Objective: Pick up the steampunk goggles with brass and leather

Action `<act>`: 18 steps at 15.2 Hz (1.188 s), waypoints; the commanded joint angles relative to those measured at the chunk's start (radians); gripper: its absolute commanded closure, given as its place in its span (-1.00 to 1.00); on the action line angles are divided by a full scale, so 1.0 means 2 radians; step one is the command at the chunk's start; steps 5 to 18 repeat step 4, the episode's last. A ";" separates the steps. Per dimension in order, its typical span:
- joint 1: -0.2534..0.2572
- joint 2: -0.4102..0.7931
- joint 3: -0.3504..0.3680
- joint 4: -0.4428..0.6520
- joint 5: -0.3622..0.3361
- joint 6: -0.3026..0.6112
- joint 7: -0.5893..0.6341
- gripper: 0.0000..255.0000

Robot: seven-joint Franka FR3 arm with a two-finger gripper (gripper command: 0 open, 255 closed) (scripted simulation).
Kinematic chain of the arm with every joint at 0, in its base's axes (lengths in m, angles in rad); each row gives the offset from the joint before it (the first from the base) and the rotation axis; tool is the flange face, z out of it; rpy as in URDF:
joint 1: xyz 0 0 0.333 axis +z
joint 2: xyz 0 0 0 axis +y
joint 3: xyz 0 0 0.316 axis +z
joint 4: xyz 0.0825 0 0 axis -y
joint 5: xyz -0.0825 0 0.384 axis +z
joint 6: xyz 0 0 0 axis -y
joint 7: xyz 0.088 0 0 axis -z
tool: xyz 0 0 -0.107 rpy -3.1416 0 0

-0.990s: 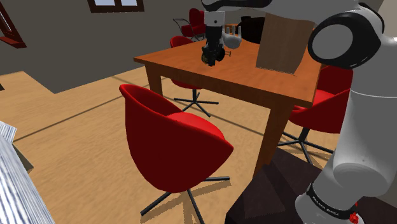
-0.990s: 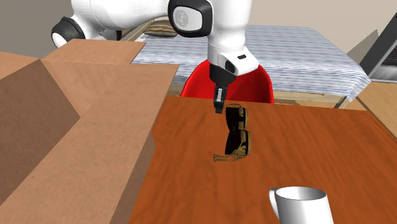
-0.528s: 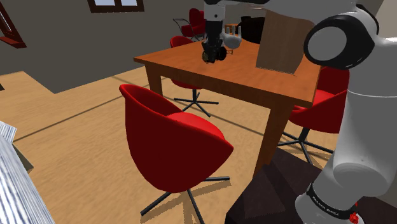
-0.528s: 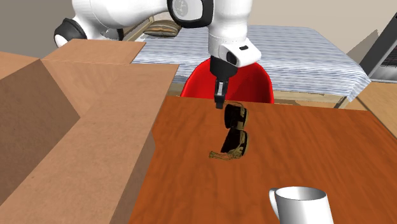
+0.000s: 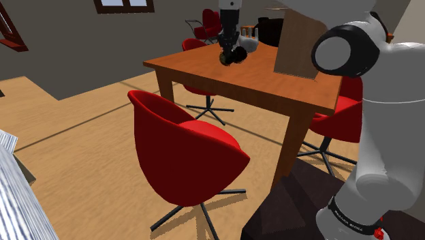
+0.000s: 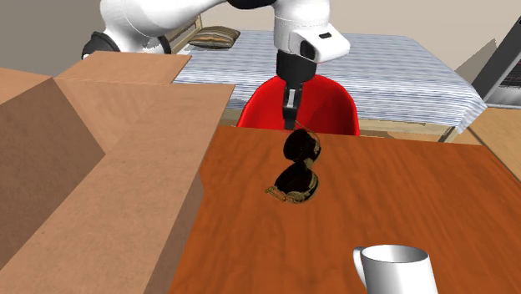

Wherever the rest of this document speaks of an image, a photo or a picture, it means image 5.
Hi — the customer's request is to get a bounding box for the brown wooden table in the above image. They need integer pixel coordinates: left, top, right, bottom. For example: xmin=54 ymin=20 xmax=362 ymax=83
xmin=142 ymin=41 xmax=343 ymax=191

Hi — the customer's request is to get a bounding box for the black armchair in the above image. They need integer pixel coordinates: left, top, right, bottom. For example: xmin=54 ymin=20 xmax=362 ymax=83
xmin=253 ymin=16 xmax=285 ymax=48

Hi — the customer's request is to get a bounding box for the grey striped furniture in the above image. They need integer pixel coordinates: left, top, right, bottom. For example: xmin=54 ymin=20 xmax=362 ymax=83
xmin=0 ymin=128 xmax=60 ymax=240

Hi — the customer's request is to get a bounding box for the dark framed window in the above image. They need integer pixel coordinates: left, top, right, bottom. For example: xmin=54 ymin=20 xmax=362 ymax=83
xmin=93 ymin=0 xmax=155 ymax=15

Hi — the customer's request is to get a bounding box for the red shell swivel chair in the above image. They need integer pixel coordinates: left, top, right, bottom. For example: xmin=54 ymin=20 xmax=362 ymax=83
xmin=127 ymin=89 xmax=251 ymax=240
xmin=297 ymin=76 xmax=364 ymax=177
xmin=181 ymin=37 xmax=235 ymax=127

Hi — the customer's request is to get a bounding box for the white hand figure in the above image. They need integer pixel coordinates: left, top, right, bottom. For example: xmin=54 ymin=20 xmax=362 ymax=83
xmin=238 ymin=27 xmax=260 ymax=54

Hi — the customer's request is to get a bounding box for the black round object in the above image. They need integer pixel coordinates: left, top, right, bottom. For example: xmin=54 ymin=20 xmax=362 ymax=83
xmin=232 ymin=46 xmax=249 ymax=64

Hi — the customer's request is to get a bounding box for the small orange side table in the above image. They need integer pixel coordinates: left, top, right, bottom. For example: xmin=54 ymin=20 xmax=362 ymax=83
xmin=240 ymin=24 xmax=257 ymax=38

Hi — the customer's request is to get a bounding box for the brown upright board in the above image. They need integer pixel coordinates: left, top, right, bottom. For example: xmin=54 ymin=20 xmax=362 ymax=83
xmin=273 ymin=7 xmax=328 ymax=80

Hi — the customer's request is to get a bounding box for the red chair with metal armrests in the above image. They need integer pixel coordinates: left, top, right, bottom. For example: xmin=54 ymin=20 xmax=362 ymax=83
xmin=185 ymin=8 xmax=223 ymax=45

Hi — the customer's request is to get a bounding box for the red wall frame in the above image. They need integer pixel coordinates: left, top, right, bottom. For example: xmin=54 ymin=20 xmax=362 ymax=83
xmin=0 ymin=2 xmax=29 ymax=53

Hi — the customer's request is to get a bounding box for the dark robot stand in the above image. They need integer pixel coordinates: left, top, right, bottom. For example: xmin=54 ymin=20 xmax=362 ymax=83
xmin=240 ymin=157 xmax=425 ymax=240

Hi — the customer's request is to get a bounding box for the olive round object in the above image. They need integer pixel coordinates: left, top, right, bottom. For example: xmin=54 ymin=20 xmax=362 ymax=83
xmin=219 ymin=52 xmax=233 ymax=67

